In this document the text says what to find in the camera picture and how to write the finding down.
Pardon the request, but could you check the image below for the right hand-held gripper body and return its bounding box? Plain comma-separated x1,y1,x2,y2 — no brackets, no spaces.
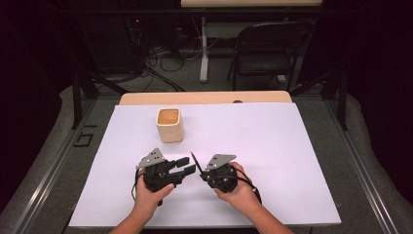
204,153,240,195

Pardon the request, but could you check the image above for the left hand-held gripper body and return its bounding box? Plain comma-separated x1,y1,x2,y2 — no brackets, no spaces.
134,147,184,193

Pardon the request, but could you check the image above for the dark blue pencil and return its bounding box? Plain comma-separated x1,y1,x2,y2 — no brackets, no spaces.
190,151,205,175

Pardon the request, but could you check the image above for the cream ceramic cup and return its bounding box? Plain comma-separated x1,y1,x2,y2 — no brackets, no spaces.
155,107,185,144

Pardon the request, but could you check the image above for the person's right hand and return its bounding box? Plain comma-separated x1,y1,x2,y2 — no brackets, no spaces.
213,161,261,214

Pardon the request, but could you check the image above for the person's left hand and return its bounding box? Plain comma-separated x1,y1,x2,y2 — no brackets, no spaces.
132,176,176,215

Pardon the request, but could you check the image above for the white table sheet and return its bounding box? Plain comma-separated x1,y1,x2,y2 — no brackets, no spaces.
68,101,343,228

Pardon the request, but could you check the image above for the wooden table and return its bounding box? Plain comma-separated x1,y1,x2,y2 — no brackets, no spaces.
118,90,293,106

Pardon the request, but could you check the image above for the desk with white legs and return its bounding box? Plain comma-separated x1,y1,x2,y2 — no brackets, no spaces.
179,0,324,84

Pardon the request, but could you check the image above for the black folding chair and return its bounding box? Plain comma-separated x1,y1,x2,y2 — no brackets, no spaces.
227,19,315,93

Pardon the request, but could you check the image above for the black computer tower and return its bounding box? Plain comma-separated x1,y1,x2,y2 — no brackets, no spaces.
81,16,144,74

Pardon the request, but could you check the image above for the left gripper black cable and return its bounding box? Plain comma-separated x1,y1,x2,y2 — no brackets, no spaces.
131,169,144,202

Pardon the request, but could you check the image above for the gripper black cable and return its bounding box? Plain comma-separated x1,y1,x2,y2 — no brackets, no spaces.
131,169,144,202
232,167,263,206

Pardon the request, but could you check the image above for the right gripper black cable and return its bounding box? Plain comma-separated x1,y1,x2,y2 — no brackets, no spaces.
232,167,263,206

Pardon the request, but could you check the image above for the tangle of floor cables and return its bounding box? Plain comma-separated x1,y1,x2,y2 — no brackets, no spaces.
142,42,204,93

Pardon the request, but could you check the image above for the black metal frame post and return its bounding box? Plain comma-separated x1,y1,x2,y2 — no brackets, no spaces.
71,71,83,130

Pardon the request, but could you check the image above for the aluminium floor rail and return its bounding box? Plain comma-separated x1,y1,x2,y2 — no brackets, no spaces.
322,98,402,234
11,98,98,234

